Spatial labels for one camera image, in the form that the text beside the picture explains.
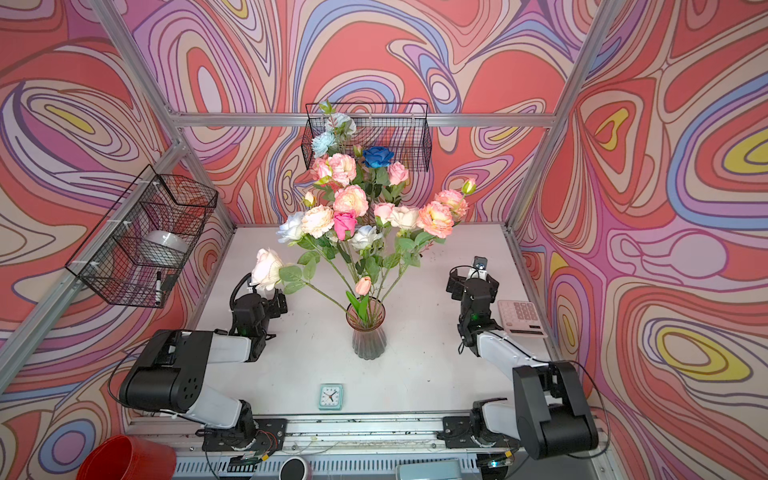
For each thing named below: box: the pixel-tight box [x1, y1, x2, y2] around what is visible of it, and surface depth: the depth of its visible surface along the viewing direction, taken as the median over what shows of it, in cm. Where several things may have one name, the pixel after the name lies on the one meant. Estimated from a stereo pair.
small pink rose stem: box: [374, 202, 395, 225], surface depth 68 cm
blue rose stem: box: [363, 146, 394, 193], surface depth 69 cm
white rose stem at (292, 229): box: [276, 211, 361, 319], surface depth 64 cm
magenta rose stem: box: [334, 211, 365, 319], surface depth 61 cm
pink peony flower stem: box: [333, 184, 369, 217], surface depth 63 cm
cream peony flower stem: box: [299, 191, 367, 319], surface depth 62 cm
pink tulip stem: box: [346, 276, 372, 328], surface depth 67 cm
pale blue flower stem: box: [311, 100, 357, 157], surface depth 74 cm
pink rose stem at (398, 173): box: [386, 161, 409, 202], surface depth 70 cm
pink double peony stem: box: [379, 178, 477, 310], surface depth 60 cm
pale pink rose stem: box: [251, 248, 352, 316], surface depth 59 cm
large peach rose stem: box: [329, 152, 357, 188], surface depth 59 cm
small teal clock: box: [318, 383, 344, 411], surface depth 79 cm
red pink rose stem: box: [310, 156, 332, 182], surface depth 55 cm
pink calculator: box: [498, 300, 548, 338], surface depth 95 cm
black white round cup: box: [279, 456, 308, 480], surface depth 66 cm
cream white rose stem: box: [390, 206, 419, 253], surface depth 65 cm
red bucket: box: [76, 435, 177, 480], surface depth 62 cm
